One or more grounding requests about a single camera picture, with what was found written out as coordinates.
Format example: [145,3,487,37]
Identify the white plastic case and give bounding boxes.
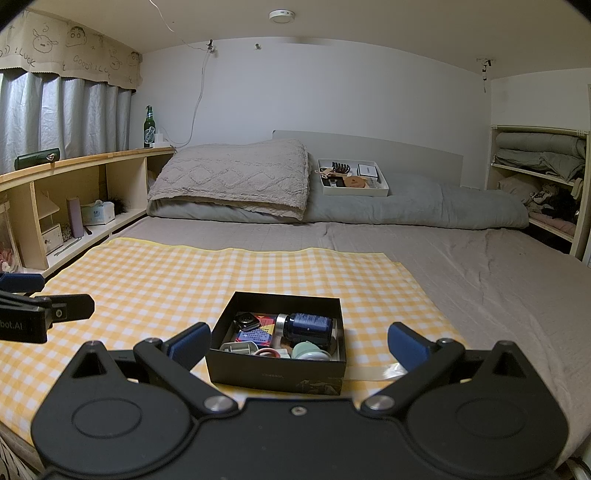
[219,340,258,355]

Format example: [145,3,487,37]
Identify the beige folded cloth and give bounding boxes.
[496,174,532,201]

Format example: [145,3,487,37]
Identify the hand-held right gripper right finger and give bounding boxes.
[360,322,532,417]

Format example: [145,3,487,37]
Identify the yellow checked cloth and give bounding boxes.
[0,237,467,444]

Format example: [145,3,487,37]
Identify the colourful card box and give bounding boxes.
[235,315,278,348]

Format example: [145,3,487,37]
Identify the black cardboard box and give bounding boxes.
[204,291,347,398]

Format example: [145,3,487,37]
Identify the grey folded duvet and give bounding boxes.
[147,173,529,230]

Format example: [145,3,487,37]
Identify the mint green cup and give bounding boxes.
[291,340,333,362]

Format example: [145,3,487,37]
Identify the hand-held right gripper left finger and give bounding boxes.
[69,322,235,418]

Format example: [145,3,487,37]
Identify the white cable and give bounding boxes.
[150,0,218,146]

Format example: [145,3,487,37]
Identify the beige textured pillow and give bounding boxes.
[147,140,309,221]

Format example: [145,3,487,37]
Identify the white tray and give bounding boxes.
[318,158,390,198]

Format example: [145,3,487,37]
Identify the black smart watch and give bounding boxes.
[233,312,262,332]

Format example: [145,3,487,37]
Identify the folded grey blankets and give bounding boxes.
[492,131,588,182]

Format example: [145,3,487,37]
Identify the beige doodle valance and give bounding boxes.
[0,8,143,89]

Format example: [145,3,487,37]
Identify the purple book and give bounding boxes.
[66,198,84,238]

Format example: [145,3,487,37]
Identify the dark green cylindrical case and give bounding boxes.
[14,148,62,171]

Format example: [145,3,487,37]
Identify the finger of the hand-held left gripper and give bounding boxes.
[0,292,95,324]
[0,272,46,294]

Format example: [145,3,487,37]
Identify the pink cloth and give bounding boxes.
[529,212,578,232]

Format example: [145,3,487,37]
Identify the white tissue box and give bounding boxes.
[82,200,116,226]

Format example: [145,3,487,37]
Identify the small wooden house box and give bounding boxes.
[34,189,64,252]

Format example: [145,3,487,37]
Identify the dark blue bottle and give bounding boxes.
[276,313,334,350]

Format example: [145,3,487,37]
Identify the black garment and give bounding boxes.
[536,185,580,220]

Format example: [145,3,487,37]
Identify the cream open shelf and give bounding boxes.
[485,124,591,264]

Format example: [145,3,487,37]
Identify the grey curtain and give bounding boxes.
[0,69,137,175]

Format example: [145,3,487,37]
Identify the black hanging clip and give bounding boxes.
[478,58,495,93]

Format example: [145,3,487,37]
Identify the wooden bedside shelf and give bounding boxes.
[0,145,177,280]

